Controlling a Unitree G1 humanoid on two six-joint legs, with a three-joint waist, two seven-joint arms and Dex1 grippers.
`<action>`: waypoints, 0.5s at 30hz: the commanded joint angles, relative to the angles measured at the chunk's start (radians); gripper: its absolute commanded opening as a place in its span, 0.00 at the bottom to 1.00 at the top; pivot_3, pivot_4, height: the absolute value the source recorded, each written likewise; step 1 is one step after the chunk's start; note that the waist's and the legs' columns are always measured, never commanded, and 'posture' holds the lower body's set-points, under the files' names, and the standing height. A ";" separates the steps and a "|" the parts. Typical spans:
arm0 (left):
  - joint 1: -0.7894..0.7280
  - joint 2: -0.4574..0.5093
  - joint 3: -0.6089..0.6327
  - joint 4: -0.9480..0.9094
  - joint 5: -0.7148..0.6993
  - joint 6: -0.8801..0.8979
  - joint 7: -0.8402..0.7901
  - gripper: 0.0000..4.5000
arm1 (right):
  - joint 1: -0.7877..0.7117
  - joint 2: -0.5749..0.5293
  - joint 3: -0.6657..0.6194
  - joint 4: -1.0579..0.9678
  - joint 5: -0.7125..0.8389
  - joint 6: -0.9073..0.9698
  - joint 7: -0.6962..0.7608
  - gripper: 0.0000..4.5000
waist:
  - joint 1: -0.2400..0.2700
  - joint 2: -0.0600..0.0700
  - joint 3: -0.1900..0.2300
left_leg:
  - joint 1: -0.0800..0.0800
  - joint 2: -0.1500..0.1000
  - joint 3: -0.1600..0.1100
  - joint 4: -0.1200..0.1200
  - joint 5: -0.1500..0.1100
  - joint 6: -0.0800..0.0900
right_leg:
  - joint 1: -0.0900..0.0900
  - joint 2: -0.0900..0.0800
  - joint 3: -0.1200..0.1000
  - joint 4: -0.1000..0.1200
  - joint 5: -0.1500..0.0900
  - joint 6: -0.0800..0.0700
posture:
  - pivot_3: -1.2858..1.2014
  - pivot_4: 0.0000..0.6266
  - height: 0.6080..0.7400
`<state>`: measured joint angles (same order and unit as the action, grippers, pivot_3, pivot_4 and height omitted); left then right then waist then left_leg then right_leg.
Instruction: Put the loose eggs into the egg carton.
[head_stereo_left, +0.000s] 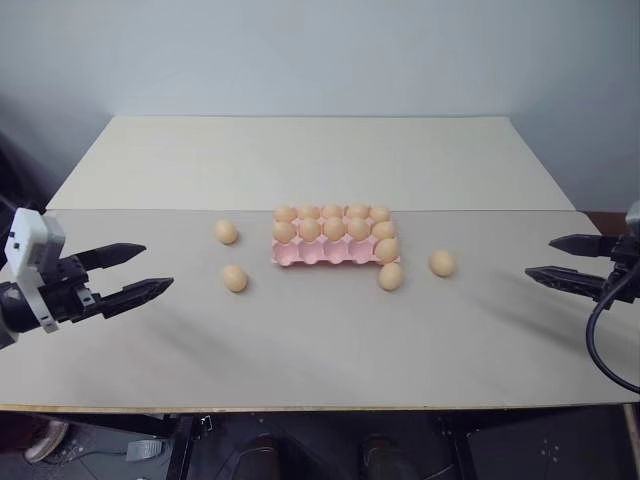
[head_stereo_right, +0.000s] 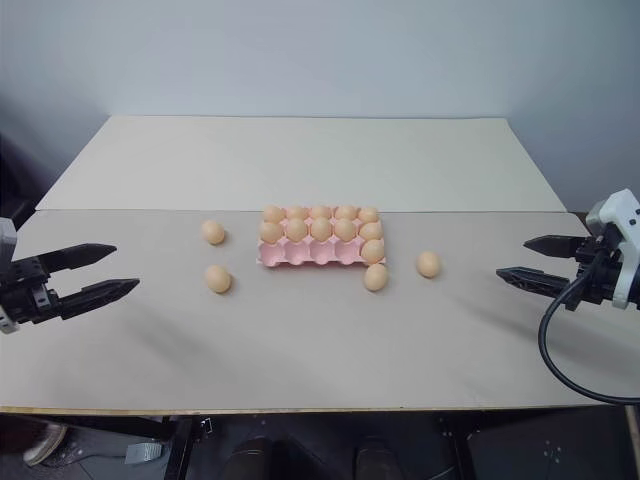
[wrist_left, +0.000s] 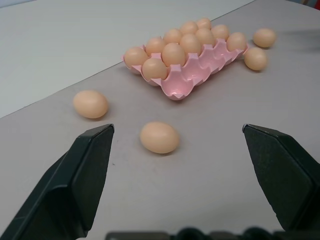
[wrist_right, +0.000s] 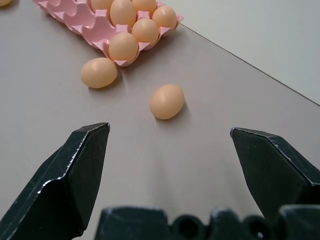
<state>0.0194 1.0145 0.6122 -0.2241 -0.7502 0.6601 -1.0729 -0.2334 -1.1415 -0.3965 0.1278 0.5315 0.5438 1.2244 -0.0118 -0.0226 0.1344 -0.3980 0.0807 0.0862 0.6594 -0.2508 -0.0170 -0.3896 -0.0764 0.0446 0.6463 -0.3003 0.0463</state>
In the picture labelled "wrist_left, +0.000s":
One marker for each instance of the tan egg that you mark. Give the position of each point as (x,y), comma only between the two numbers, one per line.
(204,23)
(188,27)
(154,68)
(173,53)
(135,57)
(205,36)
(154,45)
(236,41)
(172,35)
(190,43)
(220,31)
(264,37)
(255,58)
(90,104)
(159,137)

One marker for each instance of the pink plastic egg tray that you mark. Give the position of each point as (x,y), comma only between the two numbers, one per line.
(200,67)

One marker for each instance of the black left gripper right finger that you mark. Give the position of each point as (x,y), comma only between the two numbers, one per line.
(282,180)

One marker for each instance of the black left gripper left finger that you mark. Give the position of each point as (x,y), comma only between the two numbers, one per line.
(62,185)

